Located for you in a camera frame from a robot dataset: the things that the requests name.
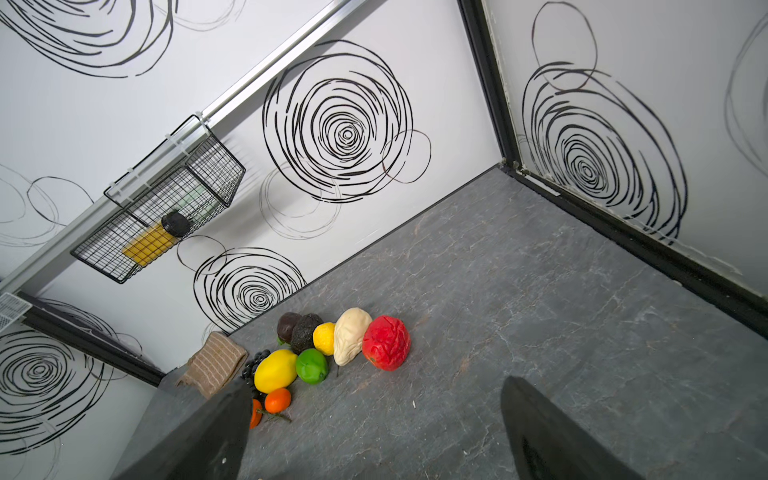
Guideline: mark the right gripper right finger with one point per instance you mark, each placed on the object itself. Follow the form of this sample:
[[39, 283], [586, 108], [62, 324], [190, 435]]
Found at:
[[547, 444]]

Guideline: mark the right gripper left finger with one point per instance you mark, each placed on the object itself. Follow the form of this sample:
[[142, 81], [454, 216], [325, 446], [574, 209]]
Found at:
[[185, 436]]

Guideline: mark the dark fake avocado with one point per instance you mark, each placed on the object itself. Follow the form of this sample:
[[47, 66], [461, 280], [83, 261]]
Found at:
[[303, 332]]

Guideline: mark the beige fake pear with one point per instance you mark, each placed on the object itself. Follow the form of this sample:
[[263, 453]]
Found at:
[[349, 331]]

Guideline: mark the red fake apple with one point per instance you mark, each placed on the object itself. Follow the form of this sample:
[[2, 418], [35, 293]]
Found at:
[[386, 343]]

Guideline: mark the left orange fake tangerine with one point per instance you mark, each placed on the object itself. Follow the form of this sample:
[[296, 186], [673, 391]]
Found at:
[[256, 414]]

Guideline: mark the orange fake tangerine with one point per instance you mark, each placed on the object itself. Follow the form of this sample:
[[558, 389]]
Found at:
[[256, 414], [278, 401]]

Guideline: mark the right orange fake tangerine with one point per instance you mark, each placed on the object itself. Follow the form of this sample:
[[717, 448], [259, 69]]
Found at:
[[278, 401]]

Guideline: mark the black fake grape bunch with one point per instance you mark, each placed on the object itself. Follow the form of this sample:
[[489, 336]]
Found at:
[[249, 370]]

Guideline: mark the large yellow fake lemon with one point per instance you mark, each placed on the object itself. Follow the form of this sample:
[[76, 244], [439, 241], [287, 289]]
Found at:
[[277, 371]]

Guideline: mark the green fake lime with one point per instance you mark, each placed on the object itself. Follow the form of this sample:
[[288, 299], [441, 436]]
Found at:
[[312, 366]]

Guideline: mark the dark brown fake fig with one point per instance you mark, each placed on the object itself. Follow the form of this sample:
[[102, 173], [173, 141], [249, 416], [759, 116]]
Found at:
[[286, 325]]

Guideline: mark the small yellow fake lemon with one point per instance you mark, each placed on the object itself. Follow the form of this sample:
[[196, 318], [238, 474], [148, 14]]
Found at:
[[324, 338]]

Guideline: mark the brown folded cloth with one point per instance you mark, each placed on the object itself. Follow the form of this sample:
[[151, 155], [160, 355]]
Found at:
[[211, 368]]

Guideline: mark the yellow bottle in basket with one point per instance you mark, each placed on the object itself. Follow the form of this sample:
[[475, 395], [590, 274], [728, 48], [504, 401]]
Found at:
[[157, 240]]

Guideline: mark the green item in basket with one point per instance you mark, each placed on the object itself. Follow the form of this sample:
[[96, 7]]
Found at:
[[197, 205]]

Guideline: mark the white wire wall shelf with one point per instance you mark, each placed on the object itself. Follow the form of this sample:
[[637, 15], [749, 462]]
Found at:
[[12, 309]]

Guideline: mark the black wire wall basket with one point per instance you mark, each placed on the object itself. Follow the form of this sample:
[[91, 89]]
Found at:
[[142, 196]]

